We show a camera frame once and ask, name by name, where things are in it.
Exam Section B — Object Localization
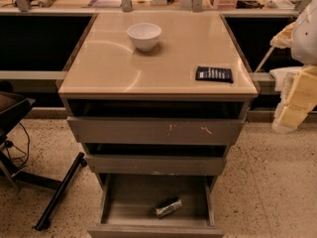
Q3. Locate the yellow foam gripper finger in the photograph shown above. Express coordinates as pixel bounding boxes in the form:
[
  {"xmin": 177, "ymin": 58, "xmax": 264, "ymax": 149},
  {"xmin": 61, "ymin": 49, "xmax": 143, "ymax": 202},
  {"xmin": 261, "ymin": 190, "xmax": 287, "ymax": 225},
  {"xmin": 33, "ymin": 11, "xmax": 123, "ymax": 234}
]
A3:
[
  {"xmin": 272, "ymin": 66, "xmax": 317, "ymax": 133},
  {"xmin": 270, "ymin": 22, "xmax": 295, "ymax": 49}
]

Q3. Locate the silver redbull can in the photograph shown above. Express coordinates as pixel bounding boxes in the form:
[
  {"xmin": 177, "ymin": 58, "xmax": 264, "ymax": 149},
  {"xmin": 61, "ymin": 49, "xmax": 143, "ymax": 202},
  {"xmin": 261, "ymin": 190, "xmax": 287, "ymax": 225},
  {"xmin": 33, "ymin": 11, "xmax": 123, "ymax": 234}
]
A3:
[{"xmin": 155, "ymin": 196, "xmax": 182, "ymax": 218}]

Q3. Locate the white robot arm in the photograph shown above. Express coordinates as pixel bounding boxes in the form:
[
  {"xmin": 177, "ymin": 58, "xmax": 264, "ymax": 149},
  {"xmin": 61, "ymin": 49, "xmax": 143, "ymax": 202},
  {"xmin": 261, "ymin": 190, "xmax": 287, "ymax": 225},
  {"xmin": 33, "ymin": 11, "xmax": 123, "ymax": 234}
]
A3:
[{"xmin": 270, "ymin": 0, "xmax": 317, "ymax": 134}]

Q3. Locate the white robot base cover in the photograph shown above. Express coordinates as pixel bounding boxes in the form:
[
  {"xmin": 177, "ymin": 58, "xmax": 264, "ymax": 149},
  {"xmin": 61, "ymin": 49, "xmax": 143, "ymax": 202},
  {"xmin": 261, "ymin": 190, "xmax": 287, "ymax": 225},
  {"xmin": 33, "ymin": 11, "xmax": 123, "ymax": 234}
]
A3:
[{"xmin": 269, "ymin": 66, "xmax": 301, "ymax": 91}]

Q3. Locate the grey drawer cabinet with counter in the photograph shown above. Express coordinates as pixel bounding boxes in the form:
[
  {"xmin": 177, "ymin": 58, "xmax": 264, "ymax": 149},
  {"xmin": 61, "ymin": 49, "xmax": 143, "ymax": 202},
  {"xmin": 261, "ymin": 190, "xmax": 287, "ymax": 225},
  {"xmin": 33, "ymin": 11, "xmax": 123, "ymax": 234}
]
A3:
[{"xmin": 55, "ymin": 10, "xmax": 261, "ymax": 183}]

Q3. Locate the grey bottom drawer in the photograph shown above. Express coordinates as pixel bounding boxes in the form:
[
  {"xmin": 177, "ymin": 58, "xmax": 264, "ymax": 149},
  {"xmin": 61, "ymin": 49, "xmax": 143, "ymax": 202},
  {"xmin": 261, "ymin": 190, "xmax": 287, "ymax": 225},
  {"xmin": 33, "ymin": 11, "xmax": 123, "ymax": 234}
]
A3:
[{"xmin": 87, "ymin": 175, "xmax": 223, "ymax": 238}]

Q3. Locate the grey drawer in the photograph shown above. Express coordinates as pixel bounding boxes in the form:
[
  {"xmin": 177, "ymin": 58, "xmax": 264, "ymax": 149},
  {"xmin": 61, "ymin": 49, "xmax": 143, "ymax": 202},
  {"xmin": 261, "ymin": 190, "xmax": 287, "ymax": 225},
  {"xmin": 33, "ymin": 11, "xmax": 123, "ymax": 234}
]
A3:
[
  {"xmin": 87, "ymin": 175, "xmax": 223, "ymax": 238},
  {"xmin": 82, "ymin": 143, "xmax": 229, "ymax": 176},
  {"xmin": 67, "ymin": 100, "xmax": 246, "ymax": 145}
]

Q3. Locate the grey middle drawer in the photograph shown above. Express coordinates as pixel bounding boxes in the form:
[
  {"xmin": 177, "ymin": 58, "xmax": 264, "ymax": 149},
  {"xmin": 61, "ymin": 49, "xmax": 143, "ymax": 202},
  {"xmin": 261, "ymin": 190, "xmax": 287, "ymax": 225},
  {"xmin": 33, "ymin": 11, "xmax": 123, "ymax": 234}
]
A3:
[{"xmin": 82, "ymin": 143, "xmax": 229, "ymax": 176}]

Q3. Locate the grey top drawer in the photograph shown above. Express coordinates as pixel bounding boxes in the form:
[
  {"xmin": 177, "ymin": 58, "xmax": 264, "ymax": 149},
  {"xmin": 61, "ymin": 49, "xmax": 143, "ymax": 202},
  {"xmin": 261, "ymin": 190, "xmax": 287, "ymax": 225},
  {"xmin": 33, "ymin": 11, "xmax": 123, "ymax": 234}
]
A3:
[{"xmin": 67, "ymin": 100, "xmax": 246, "ymax": 145}]

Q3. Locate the white stick with black tip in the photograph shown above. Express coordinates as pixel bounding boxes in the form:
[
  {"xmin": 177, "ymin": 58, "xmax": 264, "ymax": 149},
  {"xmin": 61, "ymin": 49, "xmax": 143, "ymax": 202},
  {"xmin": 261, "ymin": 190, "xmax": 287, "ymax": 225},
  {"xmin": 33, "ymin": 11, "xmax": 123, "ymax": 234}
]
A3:
[{"xmin": 254, "ymin": 47, "xmax": 275, "ymax": 73}]

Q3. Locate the white ceramic bowl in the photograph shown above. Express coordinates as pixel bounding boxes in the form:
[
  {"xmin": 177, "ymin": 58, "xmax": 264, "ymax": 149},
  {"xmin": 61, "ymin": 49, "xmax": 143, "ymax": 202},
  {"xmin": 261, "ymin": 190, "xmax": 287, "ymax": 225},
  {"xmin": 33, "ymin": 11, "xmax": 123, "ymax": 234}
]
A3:
[{"xmin": 127, "ymin": 23, "xmax": 161, "ymax": 52}]

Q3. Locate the black stand with tray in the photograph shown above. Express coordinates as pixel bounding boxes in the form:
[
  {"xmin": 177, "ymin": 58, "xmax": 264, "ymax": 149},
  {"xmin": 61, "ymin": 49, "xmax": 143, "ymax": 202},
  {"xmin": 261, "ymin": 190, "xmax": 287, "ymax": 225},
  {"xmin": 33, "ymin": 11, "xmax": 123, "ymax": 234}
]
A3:
[{"xmin": 0, "ymin": 91, "xmax": 87, "ymax": 231}]

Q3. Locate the black cable on floor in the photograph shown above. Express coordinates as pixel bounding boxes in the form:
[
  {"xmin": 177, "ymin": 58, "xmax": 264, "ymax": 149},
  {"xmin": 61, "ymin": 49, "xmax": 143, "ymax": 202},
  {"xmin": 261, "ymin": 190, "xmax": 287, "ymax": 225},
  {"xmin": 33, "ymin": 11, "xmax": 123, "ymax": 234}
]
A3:
[{"xmin": 3, "ymin": 122, "xmax": 32, "ymax": 171}]

